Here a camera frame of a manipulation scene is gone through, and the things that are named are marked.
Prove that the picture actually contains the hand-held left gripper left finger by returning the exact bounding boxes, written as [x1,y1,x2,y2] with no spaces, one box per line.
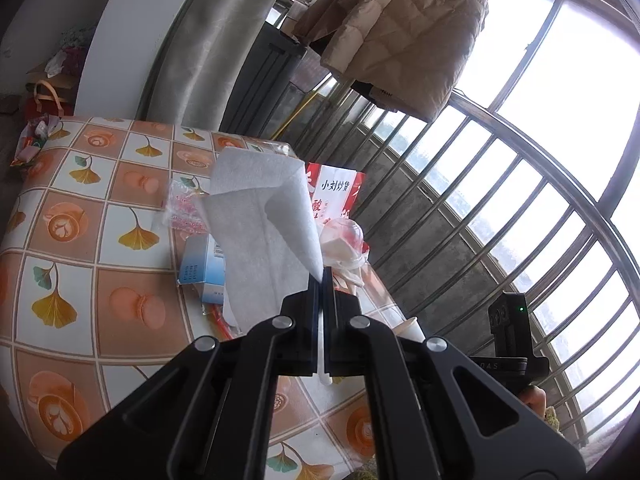
[56,272,321,480]

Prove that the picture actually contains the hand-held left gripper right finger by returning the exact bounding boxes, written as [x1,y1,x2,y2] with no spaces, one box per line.
[323,266,587,480]

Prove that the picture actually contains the white plastic bag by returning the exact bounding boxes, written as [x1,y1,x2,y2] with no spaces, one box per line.
[320,240,374,297]

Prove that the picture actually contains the clear plastic cup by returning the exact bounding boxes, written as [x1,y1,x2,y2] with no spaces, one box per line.
[320,219,366,262]

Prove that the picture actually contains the white tissue sheet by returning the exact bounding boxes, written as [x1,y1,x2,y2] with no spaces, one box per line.
[200,147,334,387]

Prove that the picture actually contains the clear packet with pink print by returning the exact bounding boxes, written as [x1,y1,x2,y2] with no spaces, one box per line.
[161,177,211,236]

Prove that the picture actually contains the person's right hand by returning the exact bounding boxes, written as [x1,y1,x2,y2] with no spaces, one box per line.
[519,386,547,419]

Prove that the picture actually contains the red straw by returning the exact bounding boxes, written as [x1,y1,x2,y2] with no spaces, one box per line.
[207,304,237,341]

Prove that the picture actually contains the red and white snack bag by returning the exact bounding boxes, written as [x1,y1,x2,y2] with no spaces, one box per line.
[304,162,367,231]

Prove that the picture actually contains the blue and white box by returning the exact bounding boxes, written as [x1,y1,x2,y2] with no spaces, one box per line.
[177,235,229,306]

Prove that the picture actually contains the tile pattern tablecloth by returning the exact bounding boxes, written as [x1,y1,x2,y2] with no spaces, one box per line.
[0,116,426,480]

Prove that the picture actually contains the metal balcony railing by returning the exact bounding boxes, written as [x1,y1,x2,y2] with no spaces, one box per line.
[320,75,640,453]

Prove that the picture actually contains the yellow pole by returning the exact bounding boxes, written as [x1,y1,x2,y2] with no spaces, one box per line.
[270,91,319,141]

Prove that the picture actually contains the black folded rack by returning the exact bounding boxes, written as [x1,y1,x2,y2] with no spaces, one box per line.
[220,25,307,137]

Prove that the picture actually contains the grey curtain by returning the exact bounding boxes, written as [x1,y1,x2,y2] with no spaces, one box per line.
[137,0,313,133]

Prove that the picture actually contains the beige down jacket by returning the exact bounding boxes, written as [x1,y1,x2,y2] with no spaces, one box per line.
[292,0,490,123]

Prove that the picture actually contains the crumpled colourful wrapper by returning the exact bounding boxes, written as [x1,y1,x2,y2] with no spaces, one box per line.
[10,115,64,169]

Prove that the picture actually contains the cardboard box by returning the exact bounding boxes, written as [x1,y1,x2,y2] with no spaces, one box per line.
[25,61,77,92]

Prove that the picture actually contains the flower bouquet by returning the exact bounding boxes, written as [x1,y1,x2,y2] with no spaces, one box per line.
[45,24,97,77]

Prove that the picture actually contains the window frame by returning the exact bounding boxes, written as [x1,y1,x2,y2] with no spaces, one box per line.
[280,0,640,241]

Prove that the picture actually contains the red bag with orange handles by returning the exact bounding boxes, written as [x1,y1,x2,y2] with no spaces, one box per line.
[25,80,76,119]

